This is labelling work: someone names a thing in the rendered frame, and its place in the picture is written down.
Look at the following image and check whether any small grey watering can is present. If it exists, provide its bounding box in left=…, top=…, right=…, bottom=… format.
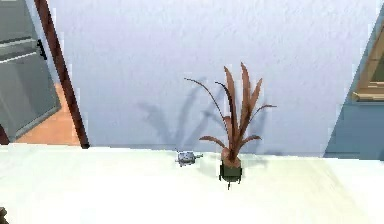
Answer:
left=175, top=150, right=204, bottom=168

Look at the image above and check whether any brown potted house plant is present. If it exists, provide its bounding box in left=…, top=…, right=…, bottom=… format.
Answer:
left=184, top=62, right=278, bottom=191

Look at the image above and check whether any grey fridge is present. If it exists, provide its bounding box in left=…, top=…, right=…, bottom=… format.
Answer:
left=0, top=0, right=63, bottom=143

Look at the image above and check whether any wooden framed window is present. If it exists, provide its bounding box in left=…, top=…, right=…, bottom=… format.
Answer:
left=351, top=20, right=384, bottom=103

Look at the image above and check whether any dark brown door frame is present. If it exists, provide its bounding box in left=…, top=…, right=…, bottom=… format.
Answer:
left=33, top=0, right=91, bottom=150

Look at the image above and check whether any black fridge handle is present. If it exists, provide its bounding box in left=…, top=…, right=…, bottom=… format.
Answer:
left=36, top=39, right=48, bottom=61

